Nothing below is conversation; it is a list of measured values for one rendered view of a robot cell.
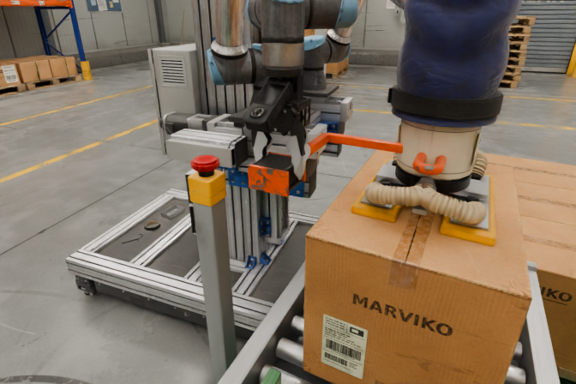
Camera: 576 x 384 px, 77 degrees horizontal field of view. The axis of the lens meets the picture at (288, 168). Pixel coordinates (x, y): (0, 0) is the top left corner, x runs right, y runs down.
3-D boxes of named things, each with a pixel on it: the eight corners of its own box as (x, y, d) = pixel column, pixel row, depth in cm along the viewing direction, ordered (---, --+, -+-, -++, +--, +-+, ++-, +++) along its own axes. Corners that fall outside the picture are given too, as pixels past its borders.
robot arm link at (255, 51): (291, 86, 124) (291, 44, 118) (252, 88, 120) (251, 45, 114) (281, 80, 134) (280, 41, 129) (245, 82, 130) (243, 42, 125)
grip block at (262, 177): (287, 197, 67) (287, 172, 65) (248, 188, 71) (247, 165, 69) (306, 180, 74) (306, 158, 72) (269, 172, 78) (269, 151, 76)
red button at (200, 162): (208, 182, 85) (207, 166, 84) (185, 177, 88) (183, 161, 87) (226, 171, 91) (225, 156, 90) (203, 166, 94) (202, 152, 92)
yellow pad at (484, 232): (494, 248, 70) (500, 225, 68) (439, 235, 74) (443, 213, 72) (493, 181, 98) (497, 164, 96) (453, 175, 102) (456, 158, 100)
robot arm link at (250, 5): (294, 29, 79) (312, 32, 70) (243, 30, 76) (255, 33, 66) (294, -11, 76) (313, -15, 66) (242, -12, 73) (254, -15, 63)
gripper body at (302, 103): (311, 127, 73) (313, 65, 68) (292, 139, 66) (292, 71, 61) (278, 122, 76) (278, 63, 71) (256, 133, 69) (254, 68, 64)
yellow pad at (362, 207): (394, 224, 78) (397, 203, 76) (350, 213, 82) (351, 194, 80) (420, 169, 106) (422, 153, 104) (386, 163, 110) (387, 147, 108)
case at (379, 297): (481, 452, 73) (533, 298, 58) (302, 370, 90) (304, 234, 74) (484, 276, 122) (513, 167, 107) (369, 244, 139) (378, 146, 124)
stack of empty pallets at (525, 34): (520, 88, 706) (538, 16, 654) (459, 85, 741) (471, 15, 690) (508, 78, 816) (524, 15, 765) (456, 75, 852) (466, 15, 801)
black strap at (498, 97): (501, 126, 67) (506, 105, 66) (377, 112, 77) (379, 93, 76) (498, 102, 86) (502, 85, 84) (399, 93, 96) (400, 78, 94)
